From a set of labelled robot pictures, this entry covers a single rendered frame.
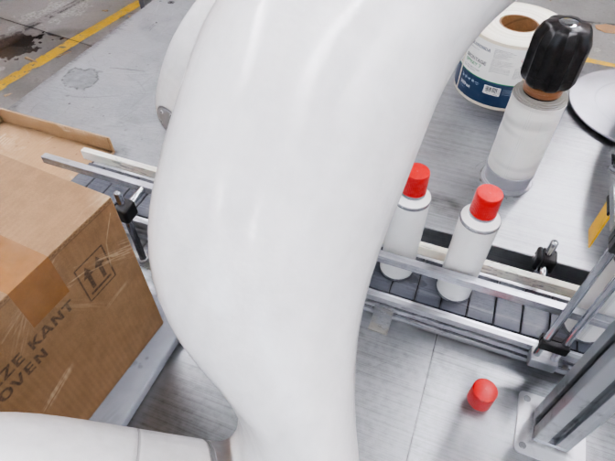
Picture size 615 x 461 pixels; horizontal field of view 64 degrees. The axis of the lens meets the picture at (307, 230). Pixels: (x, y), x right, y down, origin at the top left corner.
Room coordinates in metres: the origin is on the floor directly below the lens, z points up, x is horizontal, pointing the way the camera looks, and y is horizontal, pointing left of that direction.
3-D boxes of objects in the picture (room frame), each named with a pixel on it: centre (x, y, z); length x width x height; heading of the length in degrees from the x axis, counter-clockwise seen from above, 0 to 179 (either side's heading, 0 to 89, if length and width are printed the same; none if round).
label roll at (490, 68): (0.99, -0.43, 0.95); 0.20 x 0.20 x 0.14
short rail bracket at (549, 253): (0.47, -0.36, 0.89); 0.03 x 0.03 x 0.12; 69
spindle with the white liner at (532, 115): (0.68, -0.37, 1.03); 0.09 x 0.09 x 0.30
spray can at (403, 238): (0.47, -0.14, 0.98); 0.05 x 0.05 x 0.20
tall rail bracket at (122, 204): (0.55, 0.28, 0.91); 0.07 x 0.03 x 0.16; 159
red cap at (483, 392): (0.28, -0.24, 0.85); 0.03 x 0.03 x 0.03
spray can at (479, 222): (0.43, -0.22, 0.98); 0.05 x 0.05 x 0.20
